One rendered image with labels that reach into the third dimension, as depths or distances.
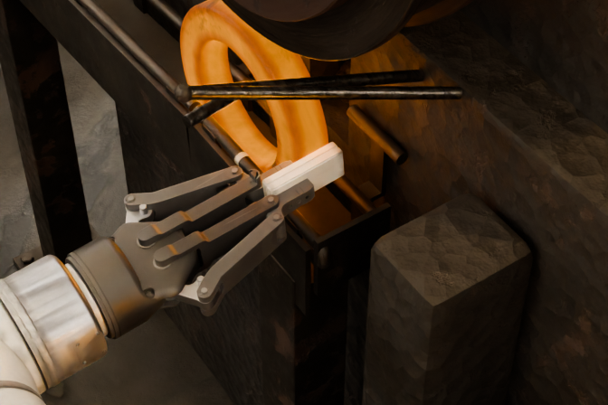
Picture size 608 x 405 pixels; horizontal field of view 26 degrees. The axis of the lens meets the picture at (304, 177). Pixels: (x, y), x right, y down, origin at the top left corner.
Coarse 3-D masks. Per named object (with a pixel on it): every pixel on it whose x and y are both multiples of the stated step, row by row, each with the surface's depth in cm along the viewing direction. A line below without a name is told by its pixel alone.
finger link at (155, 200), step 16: (208, 176) 107; (224, 176) 107; (240, 176) 107; (160, 192) 106; (176, 192) 106; (192, 192) 106; (208, 192) 107; (128, 208) 106; (160, 208) 106; (176, 208) 107
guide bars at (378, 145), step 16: (144, 0) 138; (160, 0) 133; (176, 16) 130; (240, 64) 124; (240, 80) 122; (352, 112) 110; (272, 128) 122; (368, 128) 109; (384, 144) 108; (384, 160) 109; (400, 160) 107; (384, 176) 111; (352, 192) 112; (368, 192) 112; (384, 192) 112; (352, 208) 115; (368, 208) 111
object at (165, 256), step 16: (256, 208) 104; (272, 208) 104; (224, 224) 103; (240, 224) 103; (256, 224) 104; (192, 240) 102; (208, 240) 102; (224, 240) 103; (240, 240) 105; (160, 256) 101; (176, 256) 101; (208, 256) 103
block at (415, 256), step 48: (384, 240) 96; (432, 240) 96; (480, 240) 96; (384, 288) 97; (432, 288) 92; (480, 288) 94; (384, 336) 100; (432, 336) 94; (480, 336) 98; (384, 384) 104; (432, 384) 99; (480, 384) 103
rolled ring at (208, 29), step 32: (192, 32) 113; (224, 32) 108; (256, 32) 105; (192, 64) 117; (224, 64) 118; (256, 64) 106; (288, 64) 105; (224, 128) 118; (256, 128) 119; (288, 128) 106; (320, 128) 107; (256, 160) 116; (288, 160) 108
